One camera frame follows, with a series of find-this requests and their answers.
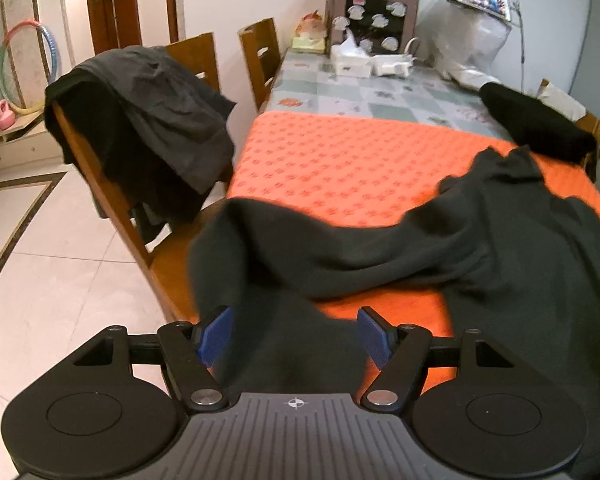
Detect black long-sleeve shirt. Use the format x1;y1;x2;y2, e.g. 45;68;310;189
188;148;600;479

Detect dark clothes on chair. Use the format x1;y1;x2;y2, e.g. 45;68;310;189
44;46;235;243

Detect near wooden chair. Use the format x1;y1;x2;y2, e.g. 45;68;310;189
50;100;226;323

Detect wooden chair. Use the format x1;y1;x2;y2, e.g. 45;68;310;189
50;100;226;323
238;18;282;112
166;32;221;91

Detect beige tv cabinet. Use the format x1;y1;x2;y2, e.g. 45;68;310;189
0;112;62;171

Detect folded black garment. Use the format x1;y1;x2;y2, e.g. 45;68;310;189
479;82;598;165

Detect checkered tablecloth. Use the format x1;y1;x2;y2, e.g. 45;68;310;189
263;51;510;141

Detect white power strip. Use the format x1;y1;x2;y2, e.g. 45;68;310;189
370;54;415;78

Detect pink kettlebell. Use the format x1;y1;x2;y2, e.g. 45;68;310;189
0;99;17;131

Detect white tissue box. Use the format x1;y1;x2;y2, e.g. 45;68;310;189
329;29;373;78

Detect cardboard box with paper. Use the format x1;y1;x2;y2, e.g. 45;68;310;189
536;79;600;182

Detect middle wooden chair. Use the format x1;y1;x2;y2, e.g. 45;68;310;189
166;32;221;91

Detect white plastic bag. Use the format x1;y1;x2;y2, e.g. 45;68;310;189
417;0;512;91

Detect far wooden chair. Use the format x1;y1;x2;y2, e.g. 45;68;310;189
238;18;282;112

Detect snack bag on table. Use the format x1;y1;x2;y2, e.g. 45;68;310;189
291;11;327;54

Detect brown water dispenser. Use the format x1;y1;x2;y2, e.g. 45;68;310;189
325;0;419;55

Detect colourful hula hoop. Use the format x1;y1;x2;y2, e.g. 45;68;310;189
0;20;59;115

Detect brown wooden door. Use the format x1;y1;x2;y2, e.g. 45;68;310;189
87;0;142;54

